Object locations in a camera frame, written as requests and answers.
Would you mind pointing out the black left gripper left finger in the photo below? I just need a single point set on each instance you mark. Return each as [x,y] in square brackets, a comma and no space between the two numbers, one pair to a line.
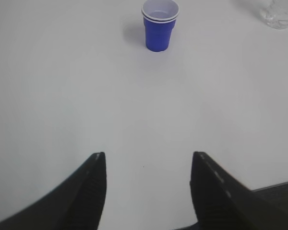
[76,204]

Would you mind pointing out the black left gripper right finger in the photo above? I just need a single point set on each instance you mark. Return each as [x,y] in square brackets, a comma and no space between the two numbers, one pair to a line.
[223,203]

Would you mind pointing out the clear Wahaha water bottle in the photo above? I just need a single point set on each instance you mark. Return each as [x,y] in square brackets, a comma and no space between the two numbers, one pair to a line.
[276,14]

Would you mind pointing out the blue paper cup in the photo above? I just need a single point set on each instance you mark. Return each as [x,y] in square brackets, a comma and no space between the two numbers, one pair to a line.
[159,20]

